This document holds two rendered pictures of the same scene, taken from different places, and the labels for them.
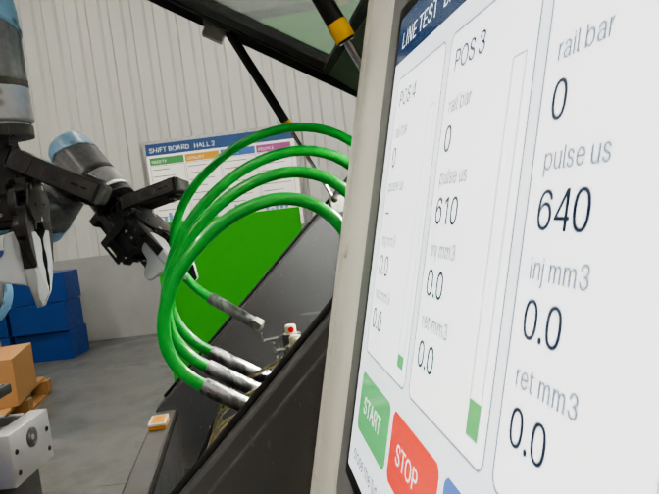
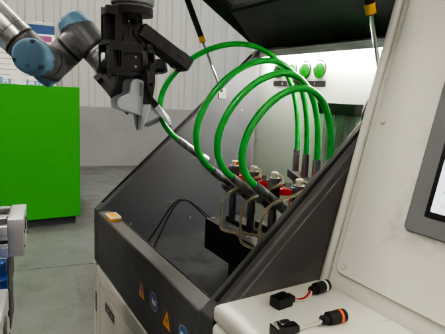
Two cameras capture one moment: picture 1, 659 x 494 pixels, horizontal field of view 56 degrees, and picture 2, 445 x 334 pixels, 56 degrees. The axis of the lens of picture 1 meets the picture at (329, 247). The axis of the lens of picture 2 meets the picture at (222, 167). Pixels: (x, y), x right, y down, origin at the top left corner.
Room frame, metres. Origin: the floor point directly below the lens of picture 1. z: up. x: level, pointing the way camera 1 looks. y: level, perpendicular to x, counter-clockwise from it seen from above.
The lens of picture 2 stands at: (-0.04, 0.52, 1.30)
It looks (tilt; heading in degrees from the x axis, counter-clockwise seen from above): 10 degrees down; 336
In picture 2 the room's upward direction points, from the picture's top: 3 degrees clockwise
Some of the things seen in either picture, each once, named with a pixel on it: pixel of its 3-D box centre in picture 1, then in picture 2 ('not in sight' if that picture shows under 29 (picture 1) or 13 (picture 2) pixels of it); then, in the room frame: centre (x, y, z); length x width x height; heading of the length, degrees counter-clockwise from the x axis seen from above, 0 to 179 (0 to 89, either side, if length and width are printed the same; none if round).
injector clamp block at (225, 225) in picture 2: not in sight; (257, 265); (0.77, 0.05, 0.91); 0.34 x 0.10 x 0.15; 8
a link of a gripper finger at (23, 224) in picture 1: (25, 230); (145, 79); (0.71, 0.34, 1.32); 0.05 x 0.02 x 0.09; 8
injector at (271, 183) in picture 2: not in sight; (267, 224); (0.73, 0.06, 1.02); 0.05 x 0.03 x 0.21; 98
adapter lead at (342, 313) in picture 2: not in sight; (310, 322); (0.40, 0.18, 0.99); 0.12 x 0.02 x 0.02; 92
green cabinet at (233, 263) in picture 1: (240, 304); (20, 152); (4.45, 0.68, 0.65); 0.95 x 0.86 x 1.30; 96
